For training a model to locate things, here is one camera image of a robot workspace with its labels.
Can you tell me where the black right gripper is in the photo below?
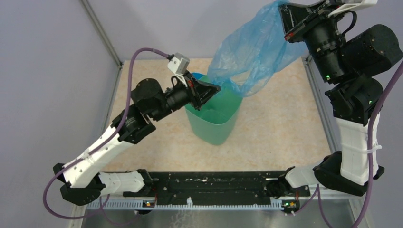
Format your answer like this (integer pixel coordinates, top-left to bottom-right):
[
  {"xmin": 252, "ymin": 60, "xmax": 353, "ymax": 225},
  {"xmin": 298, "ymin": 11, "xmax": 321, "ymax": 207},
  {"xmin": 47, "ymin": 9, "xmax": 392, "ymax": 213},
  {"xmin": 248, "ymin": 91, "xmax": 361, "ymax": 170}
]
[{"xmin": 276, "ymin": 0, "xmax": 347, "ymax": 85}]

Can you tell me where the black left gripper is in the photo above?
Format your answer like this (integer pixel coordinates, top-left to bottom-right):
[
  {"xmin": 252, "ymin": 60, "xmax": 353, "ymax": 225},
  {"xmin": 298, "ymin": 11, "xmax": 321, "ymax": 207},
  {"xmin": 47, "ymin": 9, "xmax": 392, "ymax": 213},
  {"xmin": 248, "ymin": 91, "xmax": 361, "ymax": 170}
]
[{"xmin": 151, "ymin": 69, "xmax": 221, "ymax": 122}]

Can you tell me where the green plastic trash bin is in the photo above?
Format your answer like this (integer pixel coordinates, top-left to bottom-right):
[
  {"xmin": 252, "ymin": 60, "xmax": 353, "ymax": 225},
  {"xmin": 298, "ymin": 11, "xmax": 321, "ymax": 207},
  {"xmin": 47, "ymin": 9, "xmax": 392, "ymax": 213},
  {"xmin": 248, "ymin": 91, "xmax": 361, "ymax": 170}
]
[{"xmin": 185, "ymin": 83, "xmax": 243, "ymax": 145}]

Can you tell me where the light blue translucent plastic bag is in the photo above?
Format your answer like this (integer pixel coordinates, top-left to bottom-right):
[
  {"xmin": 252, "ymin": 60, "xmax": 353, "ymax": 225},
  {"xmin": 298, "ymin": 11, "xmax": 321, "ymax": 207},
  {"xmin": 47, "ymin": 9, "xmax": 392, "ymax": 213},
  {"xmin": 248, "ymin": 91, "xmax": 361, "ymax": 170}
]
[{"xmin": 207, "ymin": 0, "xmax": 307, "ymax": 97}]

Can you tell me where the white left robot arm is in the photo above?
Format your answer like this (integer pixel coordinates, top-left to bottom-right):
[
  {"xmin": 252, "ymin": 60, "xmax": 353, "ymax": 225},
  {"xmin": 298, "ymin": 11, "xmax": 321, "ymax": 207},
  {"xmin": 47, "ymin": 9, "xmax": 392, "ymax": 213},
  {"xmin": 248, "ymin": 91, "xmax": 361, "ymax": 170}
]
[{"xmin": 53, "ymin": 71, "xmax": 221, "ymax": 206}]

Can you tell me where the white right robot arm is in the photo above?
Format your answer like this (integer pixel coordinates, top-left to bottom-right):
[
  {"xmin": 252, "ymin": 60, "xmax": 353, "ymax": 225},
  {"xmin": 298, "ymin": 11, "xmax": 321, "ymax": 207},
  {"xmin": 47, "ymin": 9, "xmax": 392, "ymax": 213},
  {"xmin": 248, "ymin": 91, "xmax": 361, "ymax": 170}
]
[{"xmin": 278, "ymin": 0, "xmax": 403, "ymax": 196}]

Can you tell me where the dark blue crumpled bag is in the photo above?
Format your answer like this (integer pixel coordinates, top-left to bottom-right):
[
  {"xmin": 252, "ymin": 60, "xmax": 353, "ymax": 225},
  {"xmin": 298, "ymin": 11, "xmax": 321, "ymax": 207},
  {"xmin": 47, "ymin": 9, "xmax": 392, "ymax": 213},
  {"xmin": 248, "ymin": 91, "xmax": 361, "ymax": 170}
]
[{"xmin": 192, "ymin": 72, "xmax": 204, "ymax": 80}]

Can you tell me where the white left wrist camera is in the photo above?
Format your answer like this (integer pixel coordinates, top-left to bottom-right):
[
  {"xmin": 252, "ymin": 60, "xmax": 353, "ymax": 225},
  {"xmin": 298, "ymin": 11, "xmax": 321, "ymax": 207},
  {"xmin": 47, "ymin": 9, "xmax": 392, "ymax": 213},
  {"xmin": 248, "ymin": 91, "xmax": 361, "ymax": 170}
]
[{"xmin": 167, "ymin": 53, "xmax": 190, "ymax": 87}]

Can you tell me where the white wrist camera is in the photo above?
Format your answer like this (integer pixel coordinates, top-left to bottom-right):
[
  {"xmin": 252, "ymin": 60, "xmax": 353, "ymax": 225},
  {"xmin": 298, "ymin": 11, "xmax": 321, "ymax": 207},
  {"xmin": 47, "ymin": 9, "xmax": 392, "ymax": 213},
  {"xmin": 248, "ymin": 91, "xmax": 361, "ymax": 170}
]
[
  {"xmin": 167, "ymin": 53, "xmax": 190, "ymax": 87},
  {"xmin": 328, "ymin": 0, "xmax": 378, "ymax": 17}
]

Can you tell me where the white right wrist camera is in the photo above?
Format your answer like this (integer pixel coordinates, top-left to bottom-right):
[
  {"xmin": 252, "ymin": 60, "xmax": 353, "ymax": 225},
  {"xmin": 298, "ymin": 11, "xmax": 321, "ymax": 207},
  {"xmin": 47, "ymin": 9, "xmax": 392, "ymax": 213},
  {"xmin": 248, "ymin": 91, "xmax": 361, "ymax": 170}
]
[{"xmin": 328, "ymin": 0, "xmax": 378, "ymax": 17}]

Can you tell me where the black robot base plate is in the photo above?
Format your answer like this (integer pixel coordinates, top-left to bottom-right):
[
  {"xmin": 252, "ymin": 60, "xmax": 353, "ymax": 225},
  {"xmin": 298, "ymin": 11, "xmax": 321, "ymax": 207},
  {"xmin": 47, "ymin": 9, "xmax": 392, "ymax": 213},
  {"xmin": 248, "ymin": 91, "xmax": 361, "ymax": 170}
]
[{"xmin": 123, "ymin": 171, "xmax": 311, "ymax": 206}]

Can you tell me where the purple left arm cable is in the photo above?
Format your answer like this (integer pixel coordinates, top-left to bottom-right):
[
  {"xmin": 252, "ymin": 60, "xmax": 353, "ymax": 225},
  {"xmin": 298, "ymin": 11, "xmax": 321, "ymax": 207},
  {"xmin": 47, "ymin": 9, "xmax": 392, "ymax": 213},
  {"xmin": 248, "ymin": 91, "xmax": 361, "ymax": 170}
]
[{"xmin": 42, "ymin": 47, "xmax": 172, "ymax": 227}]

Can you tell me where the right aluminium frame post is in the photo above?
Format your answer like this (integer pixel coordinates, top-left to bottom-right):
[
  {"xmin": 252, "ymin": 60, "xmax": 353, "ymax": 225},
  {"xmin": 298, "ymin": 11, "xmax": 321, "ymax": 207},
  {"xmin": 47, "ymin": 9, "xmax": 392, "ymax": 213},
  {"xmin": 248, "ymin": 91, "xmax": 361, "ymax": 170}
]
[{"xmin": 302, "ymin": 55, "xmax": 341, "ymax": 153}]

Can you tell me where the aluminium frame post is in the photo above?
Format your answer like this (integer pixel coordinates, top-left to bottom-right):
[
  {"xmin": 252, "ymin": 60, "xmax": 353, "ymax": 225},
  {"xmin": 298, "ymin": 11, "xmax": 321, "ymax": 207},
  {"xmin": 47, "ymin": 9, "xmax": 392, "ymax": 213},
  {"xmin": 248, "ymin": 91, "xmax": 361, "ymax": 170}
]
[
  {"xmin": 302, "ymin": 55, "xmax": 341, "ymax": 153},
  {"xmin": 79, "ymin": 0, "xmax": 122, "ymax": 69}
]

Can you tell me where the left aluminium frame post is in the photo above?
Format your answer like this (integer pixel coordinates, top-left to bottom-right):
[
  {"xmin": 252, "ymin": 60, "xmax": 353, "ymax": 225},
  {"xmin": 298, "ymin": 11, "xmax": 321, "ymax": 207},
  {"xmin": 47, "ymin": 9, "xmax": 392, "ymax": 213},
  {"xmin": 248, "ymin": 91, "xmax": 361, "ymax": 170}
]
[{"xmin": 79, "ymin": 0, "xmax": 122, "ymax": 69}]

